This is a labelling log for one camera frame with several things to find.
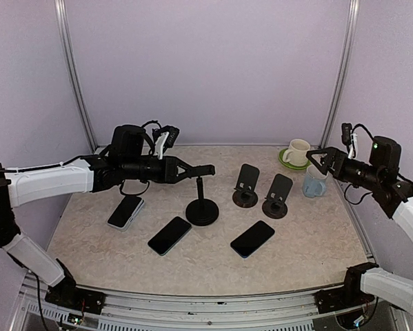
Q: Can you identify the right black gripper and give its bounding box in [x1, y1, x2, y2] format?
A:
[307, 146, 383, 191]

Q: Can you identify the blue phone black screen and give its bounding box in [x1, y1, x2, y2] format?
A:
[230, 220, 275, 259]

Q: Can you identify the teal phone black screen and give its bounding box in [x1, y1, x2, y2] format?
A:
[148, 217, 192, 256]

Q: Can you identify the black folding stand right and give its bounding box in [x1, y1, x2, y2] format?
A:
[262, 174, 293, 219]

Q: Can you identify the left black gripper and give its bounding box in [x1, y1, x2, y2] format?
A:
[122, 154, 196, 183]

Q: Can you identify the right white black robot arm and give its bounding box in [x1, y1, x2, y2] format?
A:
[306, 136, 413, 316]

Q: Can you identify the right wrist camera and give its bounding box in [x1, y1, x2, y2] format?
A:
[341, 123, 357, 159]

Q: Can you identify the black pole phone stand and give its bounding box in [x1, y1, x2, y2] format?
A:
[185, 177, 219, 226]

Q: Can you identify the right aluminium frame post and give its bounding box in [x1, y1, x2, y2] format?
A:
[319, 0, 360, 148]

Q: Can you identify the black folding stand left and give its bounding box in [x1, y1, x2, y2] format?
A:
[232, 163, 260, 208]

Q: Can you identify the left aluminium frame post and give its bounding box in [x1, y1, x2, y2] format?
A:
[54, 0, 98, 152]

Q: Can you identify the green saucer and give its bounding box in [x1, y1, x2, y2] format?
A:
[278, 148, 311, 171]

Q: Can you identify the black folding stand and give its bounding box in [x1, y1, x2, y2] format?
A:
[232, 163, 260, 208]
[262, 174, 293, 219]

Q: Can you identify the phone in white case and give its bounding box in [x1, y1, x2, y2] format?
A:
[107, 196, 144, 232]

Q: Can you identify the light blue mug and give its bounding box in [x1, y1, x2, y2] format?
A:
[302, 165, 328, 198]

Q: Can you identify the front aluminium rail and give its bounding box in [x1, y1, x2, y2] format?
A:
[9, 275, 413, 330]

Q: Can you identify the aluminium frame post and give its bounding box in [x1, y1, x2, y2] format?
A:
[319, 0, 360, 148]
[54, 0, 98, 152]

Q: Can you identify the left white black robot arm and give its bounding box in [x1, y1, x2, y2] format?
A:
[0, 124, 215, 307]

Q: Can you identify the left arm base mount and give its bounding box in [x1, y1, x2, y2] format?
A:
[45, 285, 105, 315]

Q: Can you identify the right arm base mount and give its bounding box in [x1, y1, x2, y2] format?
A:
[314, 287, 375, 314]

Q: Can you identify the cream ceramic mug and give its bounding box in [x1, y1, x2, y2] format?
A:
[281, 139, 311, 167]

